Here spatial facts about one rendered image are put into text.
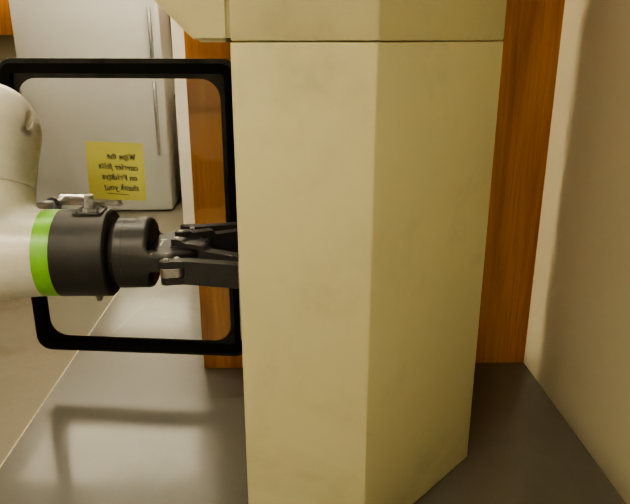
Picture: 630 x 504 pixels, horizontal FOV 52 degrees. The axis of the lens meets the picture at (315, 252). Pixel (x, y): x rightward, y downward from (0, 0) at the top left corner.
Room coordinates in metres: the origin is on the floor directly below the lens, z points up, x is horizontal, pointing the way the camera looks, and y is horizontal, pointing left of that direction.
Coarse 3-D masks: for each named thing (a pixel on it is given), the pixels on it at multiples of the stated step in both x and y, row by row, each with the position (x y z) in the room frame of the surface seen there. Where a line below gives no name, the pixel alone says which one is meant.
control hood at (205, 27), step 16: (160, 0) 0.50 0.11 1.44; (176, 0) 0.50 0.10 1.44; (192, 0) 0.50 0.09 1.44; (208, 0) 0.50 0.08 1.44; (224, 0) 0.50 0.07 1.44; (176, 16) 0.50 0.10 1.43; (192, 16) 0.50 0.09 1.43; (208, 16) 0.50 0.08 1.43; (224, 16) 0.50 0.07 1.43; (192, 32) 0.50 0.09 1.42; (208, 32) 0.50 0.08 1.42; (224, 32) 0.50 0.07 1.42
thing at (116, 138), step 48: (48, 96) 0.83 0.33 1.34; (96, 96) 0.82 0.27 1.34; (144, 96) 0.82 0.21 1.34; (192, 96) 0.81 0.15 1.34; (48, 144) 0.83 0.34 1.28; (96, 144) 0.82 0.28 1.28; (144, 144) 0.82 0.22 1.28; (192, 144) 0.81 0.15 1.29; (48, 192) 0.83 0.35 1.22; (96, 192) 0.82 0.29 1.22; (144, 192) 0.82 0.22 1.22; (192, 192) 0.81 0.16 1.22; (144, 288) 0.82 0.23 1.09; (192, 288) 0.81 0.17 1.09; (144, 336) 0.82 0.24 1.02; (192, 336) 0.81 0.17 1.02
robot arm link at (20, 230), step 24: (0, 192) 0.63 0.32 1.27; (24, 192) 0.66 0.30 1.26; (0, 216) 0.62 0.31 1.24; (24, 216) 0.63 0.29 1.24; (48, 216) 0.63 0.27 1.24; (0, 240) 0.60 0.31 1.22; (24, 240) 0.61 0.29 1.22; (0, 264) 0.60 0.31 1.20; (24, 264) 0.60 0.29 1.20; (0, 288) 0.60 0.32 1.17; (24, 288) 0.61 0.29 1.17; (48, 288) 0.61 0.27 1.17
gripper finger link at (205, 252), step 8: (176, 240) 0.63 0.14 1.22; (184, 240) 0.63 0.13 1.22; (192, 248) 0.62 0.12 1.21; (200, 248) 0.62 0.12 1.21; (208, 248) 0.62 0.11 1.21; (200, 256) 0.62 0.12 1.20; (208, 256) 0.61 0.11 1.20; (216, 256) 0.61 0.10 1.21; (224, 256) 0.61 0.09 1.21; (232, 256) 0.60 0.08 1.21; (184, 272) 0.63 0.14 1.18
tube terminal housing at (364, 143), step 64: (256, 0) 0.50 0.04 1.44; (320, 0) 0.50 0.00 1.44; (384, 0) 0.51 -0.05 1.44; (448, 0) 0.57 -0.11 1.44; (256, 64) 0.50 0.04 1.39; (320, 64) 0.50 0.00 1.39; (384, 64) 0.51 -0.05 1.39; (448, 64) 0.58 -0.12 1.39; (256, 128) 0.50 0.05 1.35; (320, 128) 0.50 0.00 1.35; (384, 128) 0.51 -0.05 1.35; (448, 128) 0.58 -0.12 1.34; (256, 192) 0.50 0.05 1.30; (320, 192) 0.50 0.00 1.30; (384, 192) 0.52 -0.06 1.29; (448, 192) 0.59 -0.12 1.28; (256, 256) 0.50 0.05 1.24; (320, 256) 0.50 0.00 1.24; (384, 256) 0.52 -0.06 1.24; (448, 256) 0.59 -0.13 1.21; (256, 320) 0.50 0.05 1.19; (320, 320) 0.50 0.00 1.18; (384, 320) 0.52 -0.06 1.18; (448, 320) 0.60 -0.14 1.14; (256, 384) 0.50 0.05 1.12; (320, 384) 0.50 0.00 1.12; (384, 384) 0.52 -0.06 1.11; (448, 384) 0.61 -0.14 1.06; (256, 448) 0.50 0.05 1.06; (320, 448) 0.50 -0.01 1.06; (384, 448) 0.53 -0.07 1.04; (448, 448) 0.62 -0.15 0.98
